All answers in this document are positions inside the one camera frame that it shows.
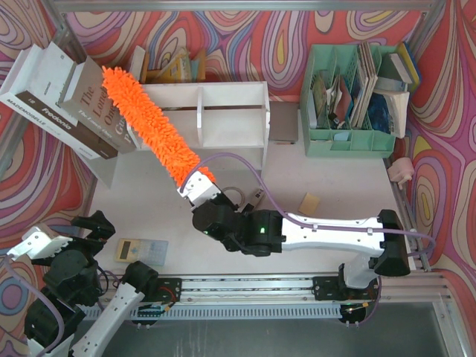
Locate clear tape roll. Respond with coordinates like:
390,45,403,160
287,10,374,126
222,186,245,207

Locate orange microfiber duster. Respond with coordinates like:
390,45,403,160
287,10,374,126
102,66,200,186

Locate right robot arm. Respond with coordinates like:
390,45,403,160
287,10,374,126
192,199,411,289

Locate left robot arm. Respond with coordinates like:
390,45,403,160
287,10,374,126
18,210,158,356

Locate white wooden bookshelf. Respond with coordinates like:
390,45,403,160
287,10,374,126
143,82,270,170

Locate black grey stapler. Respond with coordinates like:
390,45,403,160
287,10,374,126
242,188,266,213

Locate yellow grey calculator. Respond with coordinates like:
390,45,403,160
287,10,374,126
115,239,168,266

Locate yellow sticky note pad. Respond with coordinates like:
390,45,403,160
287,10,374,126
298,193,320,216

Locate grey notebook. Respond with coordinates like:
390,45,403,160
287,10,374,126
268,101,298,143

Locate large grey white book stack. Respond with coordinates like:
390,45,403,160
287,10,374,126
1,43,135,159

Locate small books behind shelf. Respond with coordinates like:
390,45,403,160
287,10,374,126
126,46,206,84

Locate mint green desk organizer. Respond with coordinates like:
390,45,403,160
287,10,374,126
300,42,396,158

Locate pink piggy figurine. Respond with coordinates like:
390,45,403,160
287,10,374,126
387,157,414,190

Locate white books beside organizer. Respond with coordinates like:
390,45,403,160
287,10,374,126
369,42,422,138

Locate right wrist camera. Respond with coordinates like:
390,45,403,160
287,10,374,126
177,171,221,208

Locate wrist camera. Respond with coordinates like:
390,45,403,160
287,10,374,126
177,171,221,208
7,225,73,260

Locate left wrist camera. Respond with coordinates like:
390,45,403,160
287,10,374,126
7,225,73,260

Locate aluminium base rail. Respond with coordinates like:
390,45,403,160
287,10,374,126
169,273,453,305

